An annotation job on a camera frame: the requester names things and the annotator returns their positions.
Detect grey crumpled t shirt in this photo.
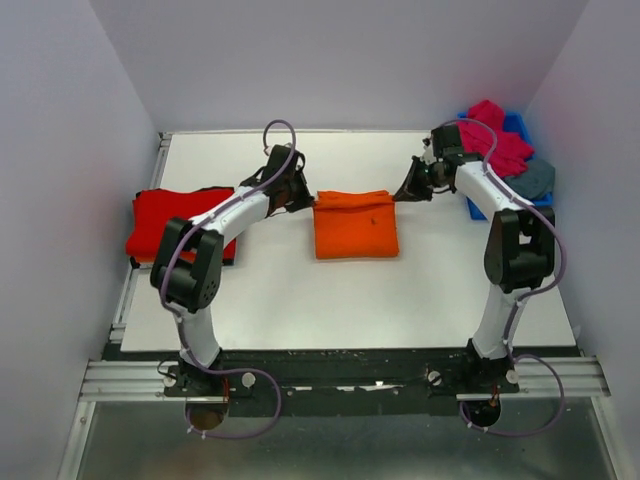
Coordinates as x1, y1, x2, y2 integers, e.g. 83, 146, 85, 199
503, 158, 556, 200

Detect magenta crumpled t shirt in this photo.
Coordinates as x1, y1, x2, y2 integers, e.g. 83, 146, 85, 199
457, 99, 536, 177

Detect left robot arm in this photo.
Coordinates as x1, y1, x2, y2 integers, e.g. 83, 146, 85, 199
149, 144, 314, 395

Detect orange t shirt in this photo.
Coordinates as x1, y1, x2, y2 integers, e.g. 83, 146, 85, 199
130, 257, 154, 269
313, 190, 399, 260

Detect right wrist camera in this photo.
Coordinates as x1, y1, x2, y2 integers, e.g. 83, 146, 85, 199
421, 137, 436, 164

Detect blue plastic bin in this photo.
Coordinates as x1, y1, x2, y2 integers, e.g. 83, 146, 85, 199
458, 101, 553, 207

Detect aluminium frame rail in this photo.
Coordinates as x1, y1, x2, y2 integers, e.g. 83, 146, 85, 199
79, 357, 611, 403

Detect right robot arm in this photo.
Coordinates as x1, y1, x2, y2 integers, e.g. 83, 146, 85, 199
393, 119, 556, 392

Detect orange folded t shirt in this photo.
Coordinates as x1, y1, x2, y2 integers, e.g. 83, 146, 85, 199
130, 257, 154, 269

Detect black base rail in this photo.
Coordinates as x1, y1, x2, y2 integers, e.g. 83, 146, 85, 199
163, 344, 521, 419

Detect red folded t shirt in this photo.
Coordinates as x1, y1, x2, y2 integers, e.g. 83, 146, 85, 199
125, 186, 234, 260

